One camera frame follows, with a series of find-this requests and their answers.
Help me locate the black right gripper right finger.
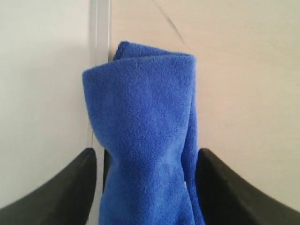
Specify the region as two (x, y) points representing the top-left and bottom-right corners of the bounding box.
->
(196, 149), (300, 225)

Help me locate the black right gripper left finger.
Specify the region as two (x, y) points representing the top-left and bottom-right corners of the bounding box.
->
(0, 148), (97, 225)

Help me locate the white dry-erase board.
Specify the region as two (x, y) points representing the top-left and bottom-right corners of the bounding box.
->
(0, 0), (113, 204)

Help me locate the blue cloth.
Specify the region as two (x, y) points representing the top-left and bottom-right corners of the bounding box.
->
(82, 42), (204, 225)

